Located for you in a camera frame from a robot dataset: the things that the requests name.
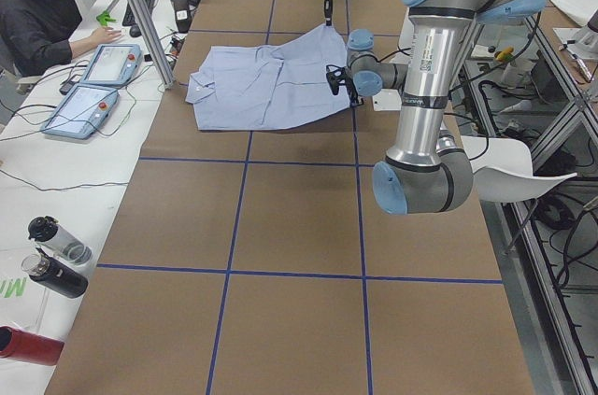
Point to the person in black hoodie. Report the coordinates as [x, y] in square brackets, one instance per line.
[37, 34]

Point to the red water bottle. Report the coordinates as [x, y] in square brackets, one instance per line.
[28, 347]

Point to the teach pendant tablet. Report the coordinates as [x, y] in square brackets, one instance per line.
[82, 112]
[112, 65]

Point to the lower teach pendant tablet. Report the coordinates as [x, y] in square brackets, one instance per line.
[82, 112]

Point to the clear bottle black lid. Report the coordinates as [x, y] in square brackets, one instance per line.
[47, 232]

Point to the white plastic chair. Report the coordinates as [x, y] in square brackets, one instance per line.
[503, 170]

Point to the black water bottle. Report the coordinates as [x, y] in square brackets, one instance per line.
[54, 275]

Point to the aluminium frame post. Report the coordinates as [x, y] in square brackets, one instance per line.
[144, 20]

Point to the upper teach pendant tablet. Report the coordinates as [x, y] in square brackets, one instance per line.
[112, 65]

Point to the green plastic object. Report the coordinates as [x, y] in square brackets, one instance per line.
[105, 19]

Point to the light blue striped shirt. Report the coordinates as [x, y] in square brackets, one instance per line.
[268, 87]

